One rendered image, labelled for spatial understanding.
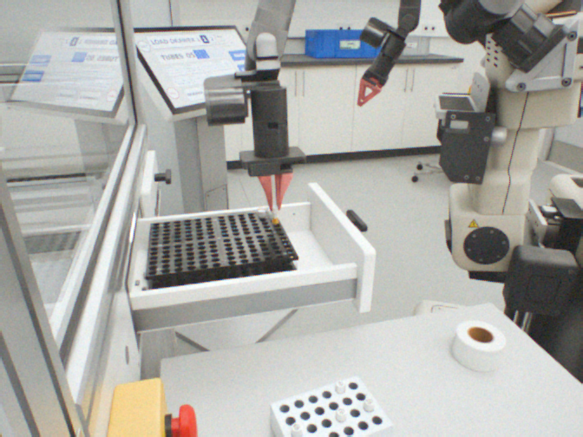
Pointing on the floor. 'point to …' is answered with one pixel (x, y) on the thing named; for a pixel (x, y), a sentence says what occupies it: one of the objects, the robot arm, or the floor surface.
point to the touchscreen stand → (194, 335)
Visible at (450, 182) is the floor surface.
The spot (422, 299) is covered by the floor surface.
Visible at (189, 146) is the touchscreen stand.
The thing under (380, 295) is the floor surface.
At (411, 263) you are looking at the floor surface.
